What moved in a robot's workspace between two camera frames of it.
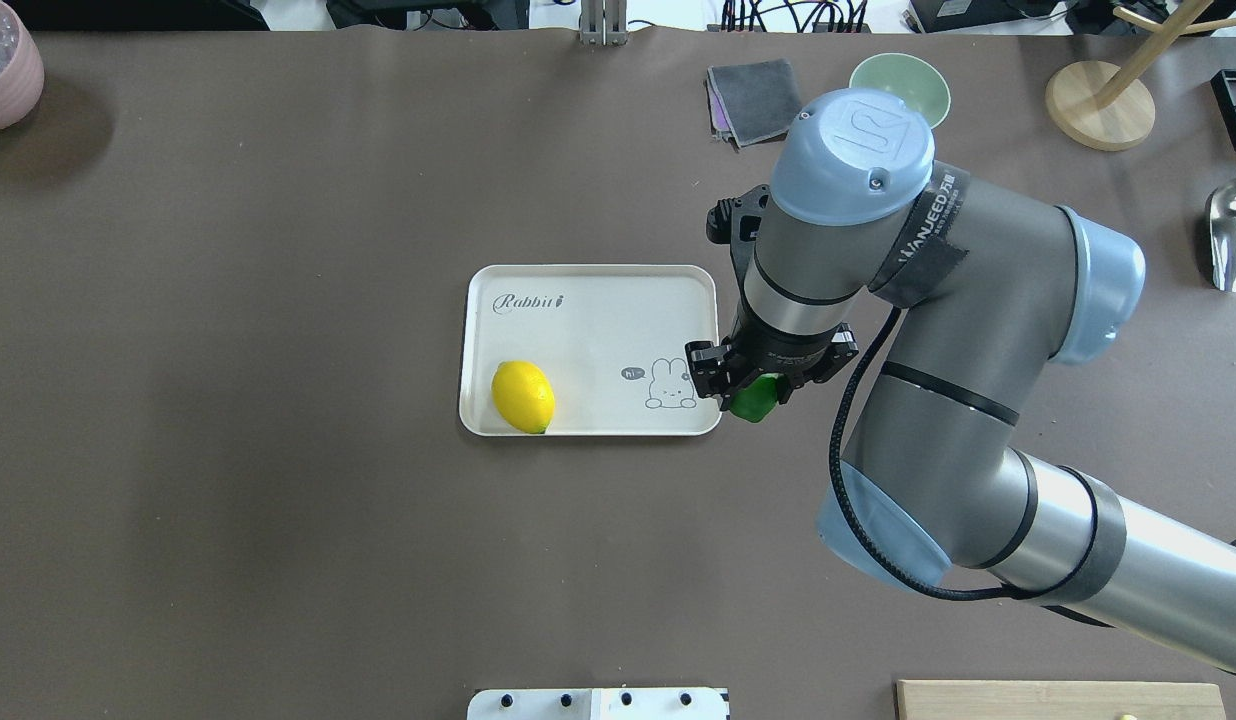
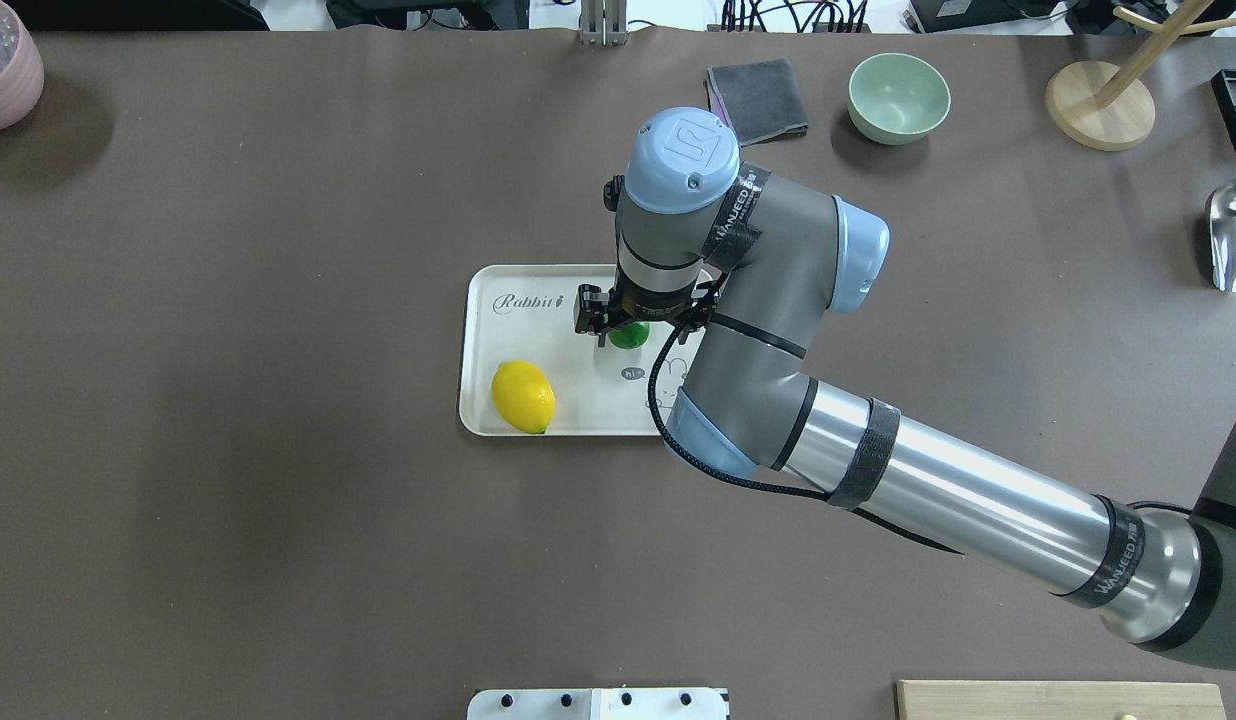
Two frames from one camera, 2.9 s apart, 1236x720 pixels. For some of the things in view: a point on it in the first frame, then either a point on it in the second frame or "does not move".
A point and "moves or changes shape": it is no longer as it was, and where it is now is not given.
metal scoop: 1232,213 does not move
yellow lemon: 524,395 does not move
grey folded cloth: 752,102 does not move
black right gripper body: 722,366 → 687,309
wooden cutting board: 1052,700 does not move
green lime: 757,400 moves or changes shape
